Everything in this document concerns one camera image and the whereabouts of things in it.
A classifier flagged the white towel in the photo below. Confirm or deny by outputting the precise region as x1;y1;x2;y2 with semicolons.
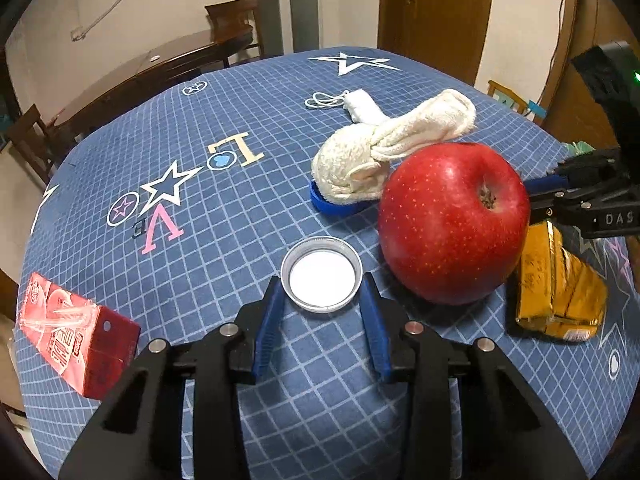
311;88;477;201

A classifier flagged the wooden chair with green panel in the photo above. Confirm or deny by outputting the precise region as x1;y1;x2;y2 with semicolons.
487;80;532;117

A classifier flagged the black wall cable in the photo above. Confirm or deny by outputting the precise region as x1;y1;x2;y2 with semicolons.
549;0;570;63

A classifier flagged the red drink carton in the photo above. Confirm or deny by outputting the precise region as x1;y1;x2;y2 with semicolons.
17;271;142;400

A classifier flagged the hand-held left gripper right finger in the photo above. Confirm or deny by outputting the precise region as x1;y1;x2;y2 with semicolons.
360;274;588;480

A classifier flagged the blue lid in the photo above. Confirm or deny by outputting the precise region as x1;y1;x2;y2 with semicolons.
309;180;381;218

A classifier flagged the glass panel door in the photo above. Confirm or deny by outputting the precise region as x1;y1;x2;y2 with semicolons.
250;0;321;56

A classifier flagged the dark wooden chair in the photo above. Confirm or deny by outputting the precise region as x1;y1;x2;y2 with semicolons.
204;0;265;68
5;104;61;186

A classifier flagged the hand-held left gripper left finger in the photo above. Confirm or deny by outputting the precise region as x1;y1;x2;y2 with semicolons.
59;275;286;480

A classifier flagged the wooden cabinet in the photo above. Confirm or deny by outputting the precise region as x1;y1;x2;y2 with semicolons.
542;0;640;146

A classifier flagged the white wall cable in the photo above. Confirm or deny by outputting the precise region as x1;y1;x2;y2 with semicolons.
70;0;166;42

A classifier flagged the yellow snack packet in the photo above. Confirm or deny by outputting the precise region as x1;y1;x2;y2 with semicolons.
515;221;608;343

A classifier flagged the white jar lid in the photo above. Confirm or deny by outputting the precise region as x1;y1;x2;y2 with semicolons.
281;236;364;314

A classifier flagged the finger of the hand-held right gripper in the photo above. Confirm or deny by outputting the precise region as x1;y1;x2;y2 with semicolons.
523;152;621;196
529;191;593;223

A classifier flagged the dark wooden table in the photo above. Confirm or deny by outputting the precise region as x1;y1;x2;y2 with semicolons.
47;27;255;136

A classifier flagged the red apple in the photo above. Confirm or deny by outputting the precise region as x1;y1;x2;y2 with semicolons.
377;142;532;307

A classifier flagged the brown wooden door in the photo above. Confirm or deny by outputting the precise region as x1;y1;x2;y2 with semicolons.
377;0;496;86

